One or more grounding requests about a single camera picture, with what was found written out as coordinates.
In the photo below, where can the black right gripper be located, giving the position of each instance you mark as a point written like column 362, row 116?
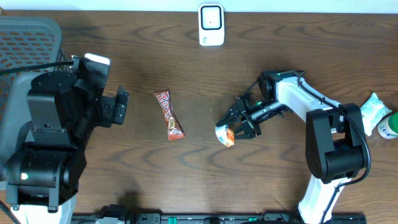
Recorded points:
column 248, row 127

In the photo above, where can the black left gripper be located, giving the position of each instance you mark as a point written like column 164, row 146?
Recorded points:
column 109, row 110

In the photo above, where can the orange white tissue pack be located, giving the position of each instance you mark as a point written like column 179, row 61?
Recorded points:
column 225, row 135

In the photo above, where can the orange candy bar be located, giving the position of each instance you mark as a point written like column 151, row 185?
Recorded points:
column 174, row 129

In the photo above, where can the green lid jar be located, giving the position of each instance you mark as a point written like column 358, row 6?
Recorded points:
column 387, row 128

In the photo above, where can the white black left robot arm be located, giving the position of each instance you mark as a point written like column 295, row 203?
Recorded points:
column 46, row 133

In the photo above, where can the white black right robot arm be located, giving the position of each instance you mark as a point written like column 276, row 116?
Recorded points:
column 336, row 150

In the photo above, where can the white barcode scanner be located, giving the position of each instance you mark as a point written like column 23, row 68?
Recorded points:
column 211, row 25

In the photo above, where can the dark grey plastic basket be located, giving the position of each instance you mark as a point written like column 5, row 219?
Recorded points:
column 30, row 47

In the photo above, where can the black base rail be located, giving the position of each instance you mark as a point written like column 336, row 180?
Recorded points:
column 121, row 214

